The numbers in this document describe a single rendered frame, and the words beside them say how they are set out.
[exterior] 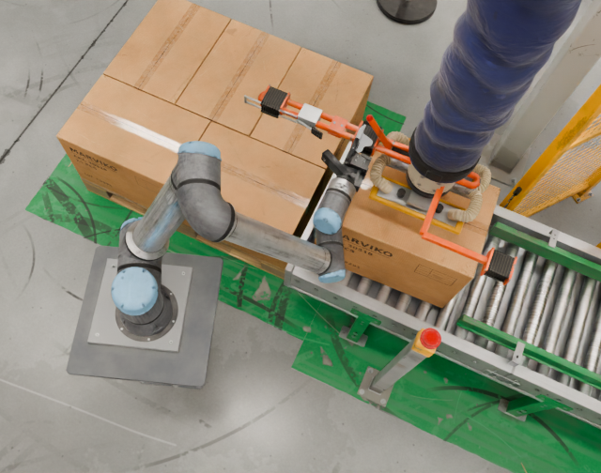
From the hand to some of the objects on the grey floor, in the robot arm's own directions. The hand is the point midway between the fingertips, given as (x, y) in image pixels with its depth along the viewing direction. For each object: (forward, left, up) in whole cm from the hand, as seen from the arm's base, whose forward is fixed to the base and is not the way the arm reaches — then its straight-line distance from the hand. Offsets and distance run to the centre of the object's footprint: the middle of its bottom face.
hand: (360, 135), depth 202 cm
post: (-58, -36, -122) cm, 140 cm away
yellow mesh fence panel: (+50, -108, -119) cm, 168 cm away
